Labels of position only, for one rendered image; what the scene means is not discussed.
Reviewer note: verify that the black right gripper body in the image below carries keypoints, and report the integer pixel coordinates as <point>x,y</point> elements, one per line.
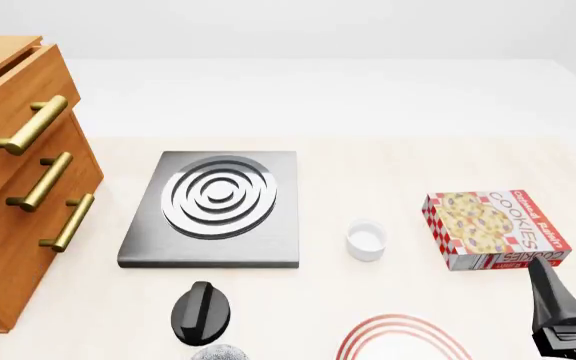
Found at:
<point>568,339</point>

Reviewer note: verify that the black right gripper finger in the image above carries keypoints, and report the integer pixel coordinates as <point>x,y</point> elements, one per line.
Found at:
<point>550,296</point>

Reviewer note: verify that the white plate with red rings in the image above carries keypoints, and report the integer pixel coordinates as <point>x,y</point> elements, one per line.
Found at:
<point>368,345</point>

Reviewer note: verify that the small white bowl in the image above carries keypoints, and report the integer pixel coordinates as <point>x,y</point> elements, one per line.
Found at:
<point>366,242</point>

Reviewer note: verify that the patterned black bowl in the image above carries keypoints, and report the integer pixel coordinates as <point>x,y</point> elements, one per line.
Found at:
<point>219,353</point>

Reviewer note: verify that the flat black stove plate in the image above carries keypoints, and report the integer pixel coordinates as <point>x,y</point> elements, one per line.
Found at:
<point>208,247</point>

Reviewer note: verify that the printed cookie box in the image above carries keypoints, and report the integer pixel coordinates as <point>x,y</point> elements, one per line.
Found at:
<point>483,225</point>

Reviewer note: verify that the round black knob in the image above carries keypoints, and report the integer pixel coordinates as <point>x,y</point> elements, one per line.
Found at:
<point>200,315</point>

